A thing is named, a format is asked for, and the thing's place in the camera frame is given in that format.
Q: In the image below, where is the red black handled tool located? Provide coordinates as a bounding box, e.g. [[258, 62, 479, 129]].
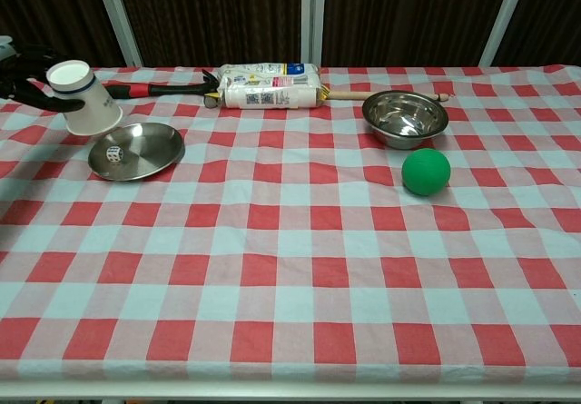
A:
[[104, 68, 223, 108]]

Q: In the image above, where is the white metal frame post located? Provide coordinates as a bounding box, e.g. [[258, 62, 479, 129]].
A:
[[478, 0, 532, 67], [90, 0, 144, 67], [300, 0, 328, 67]]

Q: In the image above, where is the round stainless steel plate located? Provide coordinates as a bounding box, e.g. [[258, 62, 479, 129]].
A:
[[87, 122, 186, 182]]

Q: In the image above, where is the dark brown ribbed curtain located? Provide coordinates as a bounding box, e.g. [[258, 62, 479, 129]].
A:
[[0, 0, 581, 78]]

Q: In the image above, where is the white metal table edge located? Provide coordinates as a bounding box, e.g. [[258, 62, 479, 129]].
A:
[[0, 390, 581, 404]]

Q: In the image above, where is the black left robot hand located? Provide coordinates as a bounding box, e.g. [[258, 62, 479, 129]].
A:
[[0, 44, 86, 115]]

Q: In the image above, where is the red white checkered tablecloth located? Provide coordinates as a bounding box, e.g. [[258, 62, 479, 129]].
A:
[[0, 64, 581, 383]]

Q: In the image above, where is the wooden rolling pin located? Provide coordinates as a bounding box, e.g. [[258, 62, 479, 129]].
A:
[[324, 89, 455, 103]]

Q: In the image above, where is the white plastic tissue package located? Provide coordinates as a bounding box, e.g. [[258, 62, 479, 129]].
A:
[[216, 62, 329, 111]]

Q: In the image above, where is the white paper cup blue band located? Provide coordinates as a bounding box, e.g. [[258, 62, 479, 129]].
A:
[[45, 60, 124, 138]]

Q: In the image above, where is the green ball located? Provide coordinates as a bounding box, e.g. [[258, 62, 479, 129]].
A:
[[401, 147, 452, 196]]

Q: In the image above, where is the stainless steel bowl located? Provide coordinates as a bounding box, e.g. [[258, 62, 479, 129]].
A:
[[361, 89, 450, 151]]

